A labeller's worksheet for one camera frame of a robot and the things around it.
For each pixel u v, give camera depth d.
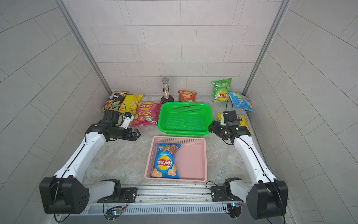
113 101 1.04
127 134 0.70
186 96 1.08
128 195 0.70
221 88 1.06
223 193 0.71
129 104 1.03
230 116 0.60
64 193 0.38
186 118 1.04
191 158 0.81
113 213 0.65
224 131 0.56
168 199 0.71
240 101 1.00
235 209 0.68
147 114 0.95
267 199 0.38
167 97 1.06
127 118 0.72
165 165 0.75
